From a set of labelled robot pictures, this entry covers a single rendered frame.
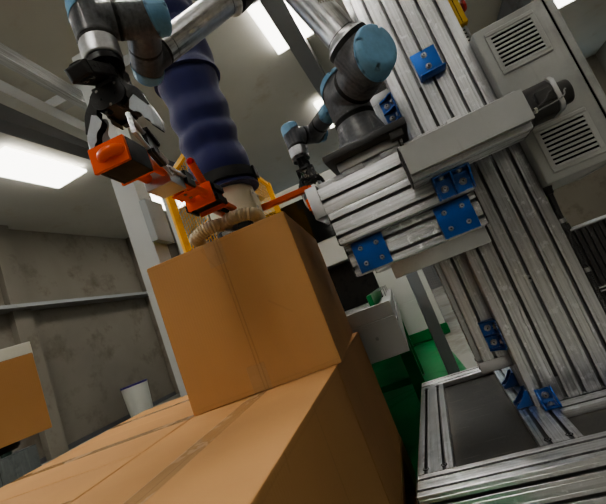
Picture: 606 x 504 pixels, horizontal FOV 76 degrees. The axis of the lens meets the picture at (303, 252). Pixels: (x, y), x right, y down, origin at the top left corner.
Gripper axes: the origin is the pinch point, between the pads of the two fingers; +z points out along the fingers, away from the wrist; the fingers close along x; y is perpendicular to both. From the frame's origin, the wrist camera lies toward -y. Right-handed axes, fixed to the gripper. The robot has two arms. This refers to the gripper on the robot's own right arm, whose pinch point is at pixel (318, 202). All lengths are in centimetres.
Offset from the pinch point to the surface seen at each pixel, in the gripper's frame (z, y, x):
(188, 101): -38, 41, -26
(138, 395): 67, -528, -468
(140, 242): -43, -79, -123
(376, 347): 62, -6, 0
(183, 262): 17, 59, -36
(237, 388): 52, 59, -33
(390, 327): 57, -5, 8
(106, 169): 5, 93, -29
